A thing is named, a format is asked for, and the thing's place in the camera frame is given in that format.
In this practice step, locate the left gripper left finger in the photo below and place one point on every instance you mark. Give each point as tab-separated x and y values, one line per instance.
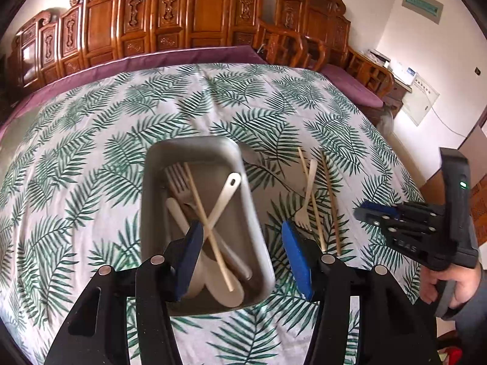
186	276

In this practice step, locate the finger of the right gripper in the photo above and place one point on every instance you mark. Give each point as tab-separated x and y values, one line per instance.
392	211
371	216

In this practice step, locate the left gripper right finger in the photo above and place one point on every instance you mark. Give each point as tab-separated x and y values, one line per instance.
303	255

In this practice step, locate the white ladle spoon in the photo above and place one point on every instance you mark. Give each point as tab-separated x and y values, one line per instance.
214	281

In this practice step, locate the light bamboo chopstick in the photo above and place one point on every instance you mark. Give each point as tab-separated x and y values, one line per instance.
208	230

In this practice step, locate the cream plastic fork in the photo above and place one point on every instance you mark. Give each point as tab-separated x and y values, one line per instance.
302	217

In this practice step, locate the grey sleeve right forearm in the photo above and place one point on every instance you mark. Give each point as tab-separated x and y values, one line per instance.
468	310

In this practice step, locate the person's right hand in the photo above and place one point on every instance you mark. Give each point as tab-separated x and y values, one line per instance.
467	282

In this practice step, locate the tan wooden chopstick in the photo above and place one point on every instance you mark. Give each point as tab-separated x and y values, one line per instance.
314	205

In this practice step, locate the grey metal tray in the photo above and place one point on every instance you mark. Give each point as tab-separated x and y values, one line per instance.
204	178

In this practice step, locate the wooden side table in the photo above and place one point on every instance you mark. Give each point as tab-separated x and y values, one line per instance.
394	98

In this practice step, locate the purple armchair cushion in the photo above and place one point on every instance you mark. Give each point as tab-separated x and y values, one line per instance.
351	88

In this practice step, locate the leaf pattern tablecloth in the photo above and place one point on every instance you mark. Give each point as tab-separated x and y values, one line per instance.
71	191

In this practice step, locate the carved wooden armchair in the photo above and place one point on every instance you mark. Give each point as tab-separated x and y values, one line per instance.
314	34

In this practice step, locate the purple bench cushion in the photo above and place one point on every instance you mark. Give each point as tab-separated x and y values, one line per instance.
241	54

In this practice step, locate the carved wooden bench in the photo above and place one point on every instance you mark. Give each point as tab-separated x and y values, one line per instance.
93	32

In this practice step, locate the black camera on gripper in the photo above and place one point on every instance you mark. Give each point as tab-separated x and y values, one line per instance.
457	186

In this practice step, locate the white wall chart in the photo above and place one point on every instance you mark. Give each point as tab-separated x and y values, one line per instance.
420	100

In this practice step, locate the grey wall panel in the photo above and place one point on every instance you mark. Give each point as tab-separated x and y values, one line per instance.
431	9

